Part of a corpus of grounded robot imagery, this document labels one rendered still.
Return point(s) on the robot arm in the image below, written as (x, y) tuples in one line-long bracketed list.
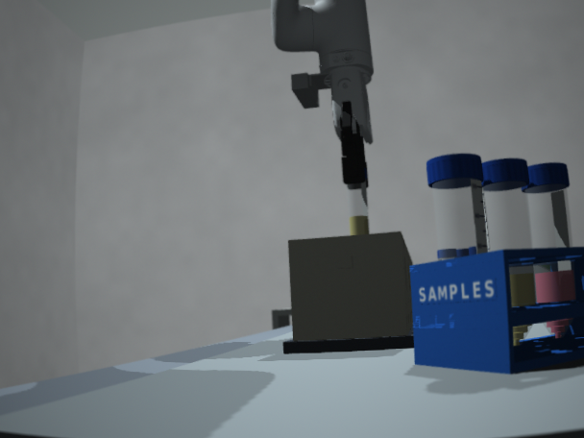
[(337, 30)]

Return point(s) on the blue tube rack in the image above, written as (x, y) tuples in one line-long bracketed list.
[(463, 316)]

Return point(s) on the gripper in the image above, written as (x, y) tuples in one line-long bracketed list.
[(356, 116)]

